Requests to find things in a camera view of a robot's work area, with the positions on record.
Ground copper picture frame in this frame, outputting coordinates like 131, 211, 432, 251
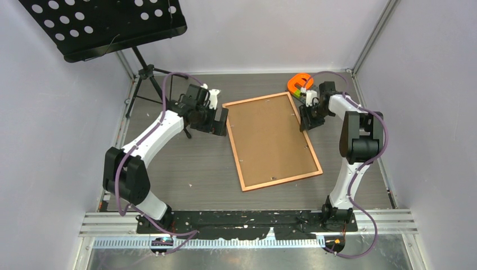
222, 91, 324, 192

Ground black perforated music stand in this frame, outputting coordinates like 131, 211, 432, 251
1, 1, 186, 145

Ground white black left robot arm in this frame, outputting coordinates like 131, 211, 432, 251
102, 84, 228, 233

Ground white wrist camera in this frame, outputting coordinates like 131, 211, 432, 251
201, 83, 221, 110
300, 87, 318, 107

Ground grey building baseplate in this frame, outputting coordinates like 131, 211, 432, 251
288, 84, 319, 102

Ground green building brick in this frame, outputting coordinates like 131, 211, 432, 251
291, 89, 303, 98

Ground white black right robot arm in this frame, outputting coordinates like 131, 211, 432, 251
299, 81, 385, 231

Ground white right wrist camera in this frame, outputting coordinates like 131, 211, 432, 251
300, 87, 318, 107

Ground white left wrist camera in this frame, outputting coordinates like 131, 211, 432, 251
201, 83, 221, 110

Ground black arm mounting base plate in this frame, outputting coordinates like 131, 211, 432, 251
136, 210, 358, 240

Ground aluminium front rail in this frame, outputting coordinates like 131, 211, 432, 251
79, 209, 418, 251

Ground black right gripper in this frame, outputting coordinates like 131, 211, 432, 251
300, 102, 334, 132

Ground orange letter toy block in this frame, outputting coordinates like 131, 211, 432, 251
287, 73, 314, 90

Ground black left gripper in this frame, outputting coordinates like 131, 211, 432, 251
191, 104, 228, 136

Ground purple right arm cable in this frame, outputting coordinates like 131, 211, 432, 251
301, 70, 390, 259

